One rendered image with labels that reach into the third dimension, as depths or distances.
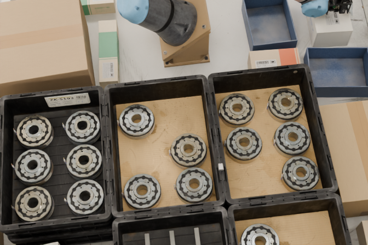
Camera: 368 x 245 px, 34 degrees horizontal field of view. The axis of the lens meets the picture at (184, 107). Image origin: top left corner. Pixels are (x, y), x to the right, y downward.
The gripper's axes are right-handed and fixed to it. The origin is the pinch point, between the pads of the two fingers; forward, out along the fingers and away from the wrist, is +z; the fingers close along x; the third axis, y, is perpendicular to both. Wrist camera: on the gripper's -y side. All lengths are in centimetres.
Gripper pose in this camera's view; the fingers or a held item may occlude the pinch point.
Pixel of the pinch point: (328, 11)
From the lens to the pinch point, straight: 215.0
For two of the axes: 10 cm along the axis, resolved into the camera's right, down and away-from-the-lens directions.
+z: 0.2, 4.5, 8.9
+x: 10.0, -0.6, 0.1
